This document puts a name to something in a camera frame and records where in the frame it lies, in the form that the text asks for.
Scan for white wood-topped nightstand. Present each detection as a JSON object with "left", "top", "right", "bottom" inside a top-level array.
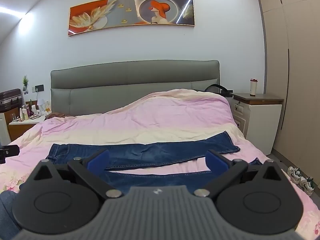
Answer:
[{"left": 230, "top": 93, "right": 285, "bottom": 156}]

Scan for brown cloth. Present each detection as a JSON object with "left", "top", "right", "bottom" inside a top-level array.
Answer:
[{"left": 46, "top": 112, "right": 73, "bottom": 119}]

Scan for dark brown suitcase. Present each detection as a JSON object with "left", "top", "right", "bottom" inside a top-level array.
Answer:
[{"left": 0, "top": 88, "right": 23, "bottom": 113}]

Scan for pink and cream blanket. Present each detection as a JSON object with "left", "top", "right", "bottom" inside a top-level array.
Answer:
[{"left": 0, "top": 89, "right": 320, "bottom": 240}]

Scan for white tumbler with dark lid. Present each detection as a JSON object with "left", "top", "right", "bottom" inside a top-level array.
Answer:
[{"left": 249, "top": 78, "right": 258, "bottom": 97}]

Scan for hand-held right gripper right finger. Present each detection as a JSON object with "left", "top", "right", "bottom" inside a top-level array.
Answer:
[{"left": 194, "top": 149, "right": 288, "bottom": 197}]

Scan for white and green sneaker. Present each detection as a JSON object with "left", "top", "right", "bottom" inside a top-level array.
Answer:
[
  {"left": 287, "top": 166, "right": 302, "bottom": 185},
  {"left": 298, "top": 176, "right": 314, "bottom": 197}
]

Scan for framed orange wall painting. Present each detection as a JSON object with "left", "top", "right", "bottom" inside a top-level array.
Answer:
[{"left": 67, "top": 0, "right": 195, "bottom": 37}]

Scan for beige wardrobe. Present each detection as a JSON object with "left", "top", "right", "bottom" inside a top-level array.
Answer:
[{"left": 255, "top": 0, "right": 320, "bottom": 177}]

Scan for white appliance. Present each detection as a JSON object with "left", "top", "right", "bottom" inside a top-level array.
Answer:
[{"left": 0, "top": 112, "right": 12, "bottom": 143}]

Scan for brown and white nightstand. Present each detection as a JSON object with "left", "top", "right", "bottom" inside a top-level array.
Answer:
[{"left": 8, "top": 115, "right": 47, "bottom": 141}]

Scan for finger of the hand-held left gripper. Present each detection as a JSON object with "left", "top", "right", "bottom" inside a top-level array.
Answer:
[{"left": 4, "top": 145, "right": 20, "bottom": 156}]

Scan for group of toiletry bottles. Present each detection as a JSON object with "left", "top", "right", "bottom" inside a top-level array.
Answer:
[{"left": 11, "top": 99, "right": 53, "bottom": 123}]

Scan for black bag strap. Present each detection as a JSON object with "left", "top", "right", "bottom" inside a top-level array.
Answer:
[{"left": 204, "top": 84, "right": 234, "bottom": 97}]

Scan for blue denim pants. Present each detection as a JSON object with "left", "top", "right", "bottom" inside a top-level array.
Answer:
[{"left": 46, "top": 131, "right": 263, "bottom": 195}]

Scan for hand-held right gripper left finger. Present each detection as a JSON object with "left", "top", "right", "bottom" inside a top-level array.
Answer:
[{"left": 26, "top": 149, "right": 123, "bottom": 197}]

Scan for grey padded headboard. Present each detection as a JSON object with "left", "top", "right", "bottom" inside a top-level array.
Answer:
[{"left": 50, "top": 60, "right": 220, "bottom": 117}]

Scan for person's leg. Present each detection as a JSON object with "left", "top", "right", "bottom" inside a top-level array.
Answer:
[{"left": 0, "top": 189, "right": 22, "bottom": 240}]

